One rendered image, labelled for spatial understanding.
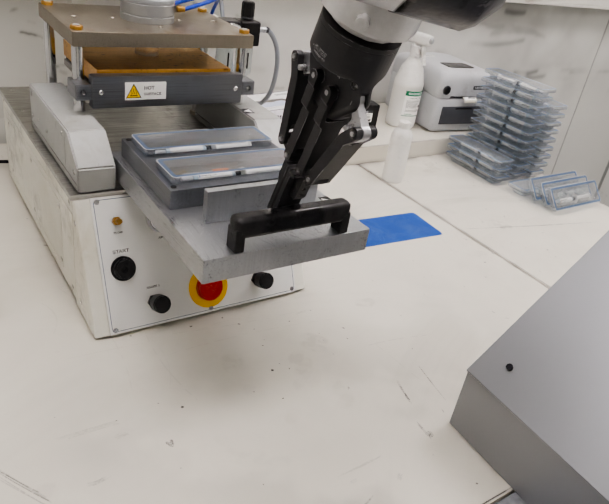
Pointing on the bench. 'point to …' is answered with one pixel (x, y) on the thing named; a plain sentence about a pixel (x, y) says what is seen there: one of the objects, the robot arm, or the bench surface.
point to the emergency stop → (209, 290)
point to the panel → (158, 271)
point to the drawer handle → (287, 220)
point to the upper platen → (144, 60)
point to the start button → (124, 268)
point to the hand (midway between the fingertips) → (290, 188)
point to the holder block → (185, 195)
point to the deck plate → (148, 121)
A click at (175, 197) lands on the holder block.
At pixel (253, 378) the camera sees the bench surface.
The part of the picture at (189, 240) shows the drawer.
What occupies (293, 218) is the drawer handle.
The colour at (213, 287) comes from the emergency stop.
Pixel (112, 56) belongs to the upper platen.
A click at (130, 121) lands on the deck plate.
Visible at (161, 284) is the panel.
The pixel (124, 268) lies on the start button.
